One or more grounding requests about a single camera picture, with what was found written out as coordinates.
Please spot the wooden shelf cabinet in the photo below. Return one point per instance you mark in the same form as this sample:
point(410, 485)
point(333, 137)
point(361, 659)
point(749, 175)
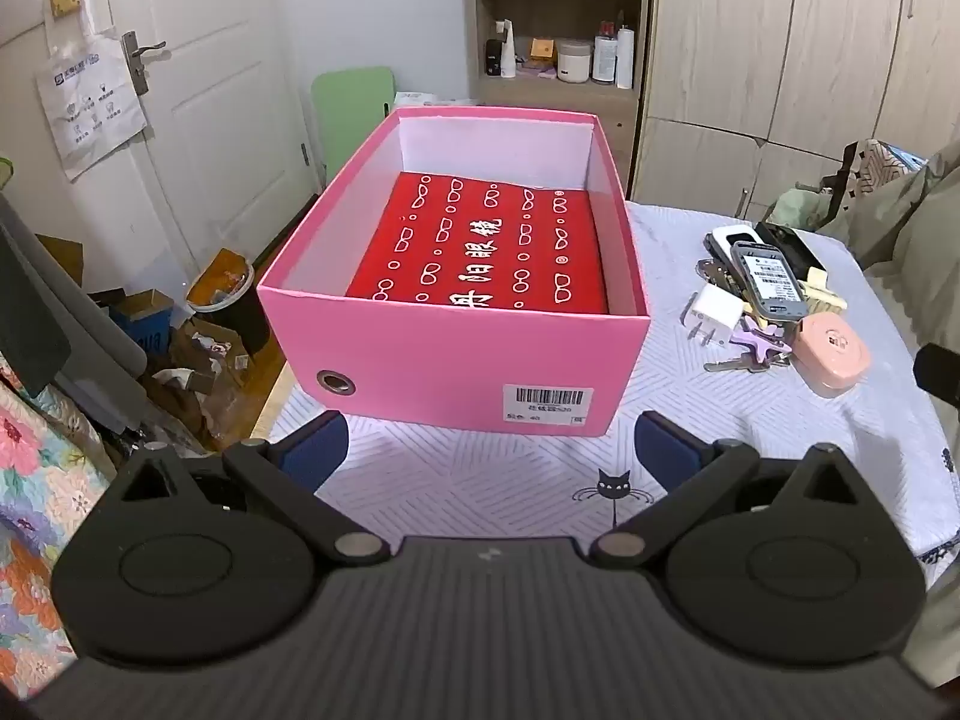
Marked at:
point(540, 99)

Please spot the black flat device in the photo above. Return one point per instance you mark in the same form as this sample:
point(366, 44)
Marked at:
point(791, 244)

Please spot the white spray bottle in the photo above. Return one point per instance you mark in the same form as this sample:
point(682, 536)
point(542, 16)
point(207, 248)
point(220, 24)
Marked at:
point(508, 52)

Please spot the small black container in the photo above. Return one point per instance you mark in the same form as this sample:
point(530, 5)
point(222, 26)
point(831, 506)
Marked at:
point(492, 58)

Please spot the grey-green clothing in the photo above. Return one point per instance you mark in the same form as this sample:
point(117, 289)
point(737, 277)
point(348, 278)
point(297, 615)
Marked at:
point(915, 240)

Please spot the purple star hair clip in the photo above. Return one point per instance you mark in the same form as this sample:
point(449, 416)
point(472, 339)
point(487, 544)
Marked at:
point(754, 337)

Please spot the yellow star hair clip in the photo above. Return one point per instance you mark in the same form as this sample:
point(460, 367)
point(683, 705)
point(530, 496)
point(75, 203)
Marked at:
point(821, 292)

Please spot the brown clothing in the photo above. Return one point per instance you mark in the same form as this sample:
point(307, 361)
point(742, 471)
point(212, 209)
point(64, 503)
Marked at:
point(172, 397)

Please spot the pink flat packet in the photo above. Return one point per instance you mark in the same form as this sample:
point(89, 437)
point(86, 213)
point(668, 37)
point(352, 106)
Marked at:
point(541, 70)

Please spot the pink cardboard box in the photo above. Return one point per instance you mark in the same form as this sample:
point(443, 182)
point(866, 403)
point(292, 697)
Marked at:
point(450, 360)

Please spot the green folding board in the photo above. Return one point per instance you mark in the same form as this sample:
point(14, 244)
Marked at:
point(345, 112)

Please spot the white pocket router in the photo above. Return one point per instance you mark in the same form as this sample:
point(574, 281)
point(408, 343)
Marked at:
point(721, 241)

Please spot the small brown box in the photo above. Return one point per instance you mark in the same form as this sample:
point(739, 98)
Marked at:
point(541, 48)

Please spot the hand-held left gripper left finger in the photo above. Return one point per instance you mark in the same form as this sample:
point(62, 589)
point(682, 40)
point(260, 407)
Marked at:
point(315, 451)

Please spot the white door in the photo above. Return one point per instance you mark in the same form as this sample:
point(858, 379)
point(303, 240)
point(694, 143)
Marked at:
point(210, 90)

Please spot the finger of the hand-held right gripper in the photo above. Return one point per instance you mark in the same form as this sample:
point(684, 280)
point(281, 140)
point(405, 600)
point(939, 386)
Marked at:
point(941, 379)

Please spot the red printed cloth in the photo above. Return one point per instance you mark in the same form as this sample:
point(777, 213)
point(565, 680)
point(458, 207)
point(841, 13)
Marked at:
point(480, 240)

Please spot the white printed tote bag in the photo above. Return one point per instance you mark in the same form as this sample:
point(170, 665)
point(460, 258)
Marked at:
point(90, 112)

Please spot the light green cloth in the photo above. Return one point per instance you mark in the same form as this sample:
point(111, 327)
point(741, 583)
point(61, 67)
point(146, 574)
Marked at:
point(795, 206)

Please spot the white charger plug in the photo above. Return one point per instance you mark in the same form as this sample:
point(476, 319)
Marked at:
point(712, 315)

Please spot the bunch of keys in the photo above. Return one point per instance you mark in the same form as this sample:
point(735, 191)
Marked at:
point(739, 364)

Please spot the white jar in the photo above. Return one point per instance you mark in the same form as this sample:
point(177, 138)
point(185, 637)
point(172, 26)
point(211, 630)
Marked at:
point(574, 61)

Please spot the grey labelled pocket router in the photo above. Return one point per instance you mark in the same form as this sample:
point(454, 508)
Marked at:
point(772, 285)

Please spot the pink rounded square case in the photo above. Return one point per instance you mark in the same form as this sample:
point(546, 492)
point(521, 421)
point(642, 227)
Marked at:
point(832, 352)

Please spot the open cardboard box with trash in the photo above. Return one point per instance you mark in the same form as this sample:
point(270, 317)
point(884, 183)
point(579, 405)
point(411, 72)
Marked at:
point(214, 360)

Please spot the floral blanket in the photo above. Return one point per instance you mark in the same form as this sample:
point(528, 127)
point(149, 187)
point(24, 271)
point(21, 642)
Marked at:
point(37, 540)

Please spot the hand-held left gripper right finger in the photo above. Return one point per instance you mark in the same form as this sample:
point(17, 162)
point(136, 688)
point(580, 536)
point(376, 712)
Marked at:
point(667, 451)

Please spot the light wooden wardrobe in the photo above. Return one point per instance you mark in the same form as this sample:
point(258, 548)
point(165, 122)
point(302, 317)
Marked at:
point(750, 52)

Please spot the geometric patterned bag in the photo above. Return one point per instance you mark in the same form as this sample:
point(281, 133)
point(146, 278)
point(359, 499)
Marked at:
point(877, 165)

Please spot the pack of tissue paper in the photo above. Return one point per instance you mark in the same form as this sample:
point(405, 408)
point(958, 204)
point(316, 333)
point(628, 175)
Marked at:
point(420, 98)

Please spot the grey chair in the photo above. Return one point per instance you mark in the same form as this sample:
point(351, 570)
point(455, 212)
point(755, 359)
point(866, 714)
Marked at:
point(67, 330)

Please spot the tall white tube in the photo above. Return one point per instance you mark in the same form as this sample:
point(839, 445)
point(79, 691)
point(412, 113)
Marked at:
point(626, 60)

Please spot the black trash bin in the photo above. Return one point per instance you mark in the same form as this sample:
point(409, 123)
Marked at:
point(240, 322)

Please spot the blue cardboard box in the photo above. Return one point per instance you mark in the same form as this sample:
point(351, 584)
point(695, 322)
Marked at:
point(150, 326)

